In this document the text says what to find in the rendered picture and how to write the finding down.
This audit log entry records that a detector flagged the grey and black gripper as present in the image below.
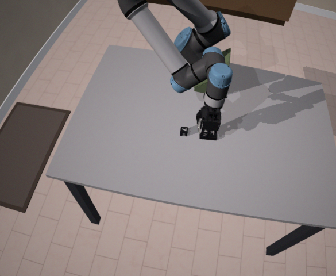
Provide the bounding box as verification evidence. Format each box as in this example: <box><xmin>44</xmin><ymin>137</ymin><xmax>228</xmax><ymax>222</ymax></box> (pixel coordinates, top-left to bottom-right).
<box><xmin>196</xmin><ymin>102</ymin><xmax>223</xmax><ymax>135</ymax></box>

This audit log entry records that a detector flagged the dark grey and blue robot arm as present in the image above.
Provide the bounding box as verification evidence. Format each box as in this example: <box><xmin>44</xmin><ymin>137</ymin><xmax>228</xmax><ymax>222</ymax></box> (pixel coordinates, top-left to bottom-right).
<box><xmin>118</xmin><ymin>0</ymin><xmax>233</xmax><ymax>108</ymax></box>

